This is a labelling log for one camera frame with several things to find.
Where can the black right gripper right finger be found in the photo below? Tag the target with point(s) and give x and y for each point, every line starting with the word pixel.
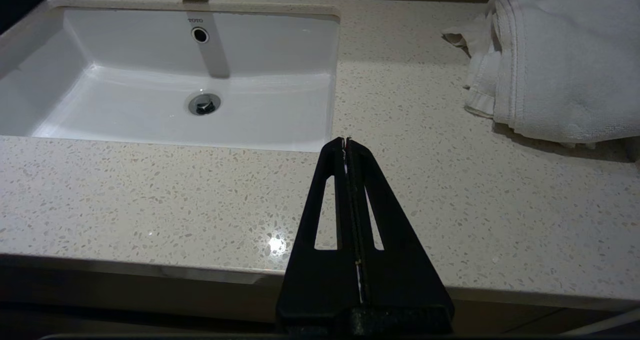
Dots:
pixel 400 280

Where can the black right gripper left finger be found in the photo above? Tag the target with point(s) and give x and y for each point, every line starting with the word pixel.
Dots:
pixel 310 280

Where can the chrome sink drain stopper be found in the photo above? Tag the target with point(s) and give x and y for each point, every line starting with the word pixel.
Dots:
pixel 204 104

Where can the white ceramic sink basin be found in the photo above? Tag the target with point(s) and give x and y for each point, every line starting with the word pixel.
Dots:
pixel 150 115

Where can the white folded towel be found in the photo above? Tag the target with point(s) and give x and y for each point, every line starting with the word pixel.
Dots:
pixel 565 65

